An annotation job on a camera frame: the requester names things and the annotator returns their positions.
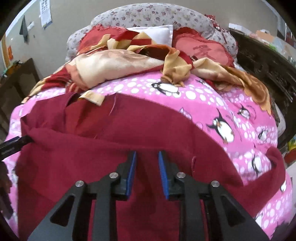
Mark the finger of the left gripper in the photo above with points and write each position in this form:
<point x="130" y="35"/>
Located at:
<point x="13" y="146"/>

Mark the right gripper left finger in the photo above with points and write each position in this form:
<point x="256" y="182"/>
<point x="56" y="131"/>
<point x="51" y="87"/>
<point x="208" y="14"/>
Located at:
<point x="87" y="211"/>

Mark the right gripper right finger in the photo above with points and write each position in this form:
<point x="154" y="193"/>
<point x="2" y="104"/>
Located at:
<point x="207" y="211"/>

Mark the dark red garment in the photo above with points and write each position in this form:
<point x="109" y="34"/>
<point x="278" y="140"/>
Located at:
<point x="74" y="139"/>

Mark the dark wooden side table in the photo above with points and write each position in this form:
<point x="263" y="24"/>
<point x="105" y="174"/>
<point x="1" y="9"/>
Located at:
<point x="16" y="83"/>

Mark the pink penguin blanket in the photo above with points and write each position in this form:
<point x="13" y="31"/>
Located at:
<point x="232" y="119"/>

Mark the red yellow floral blanket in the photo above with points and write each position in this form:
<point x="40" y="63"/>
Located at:
<point x="129" y="53"/>

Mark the red heart cushion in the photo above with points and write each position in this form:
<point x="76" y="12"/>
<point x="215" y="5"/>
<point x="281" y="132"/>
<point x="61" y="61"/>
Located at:
<point x="194" y="45"/>
<point x="94" y="36"/>

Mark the dark carved wooden cabinet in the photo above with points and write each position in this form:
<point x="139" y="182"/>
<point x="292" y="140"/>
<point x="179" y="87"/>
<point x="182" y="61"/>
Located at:
<point x="275" y="72"/>

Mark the white pillow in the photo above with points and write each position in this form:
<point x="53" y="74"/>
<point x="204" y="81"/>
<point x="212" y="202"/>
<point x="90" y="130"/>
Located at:
<point x="160" y="34"/>

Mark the floral upholstered headboard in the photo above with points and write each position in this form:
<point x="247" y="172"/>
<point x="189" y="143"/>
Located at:
<point x="152" y="15"/>

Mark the wall calendar paper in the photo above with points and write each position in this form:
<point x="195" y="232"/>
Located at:
<point x="45" y="13"/>

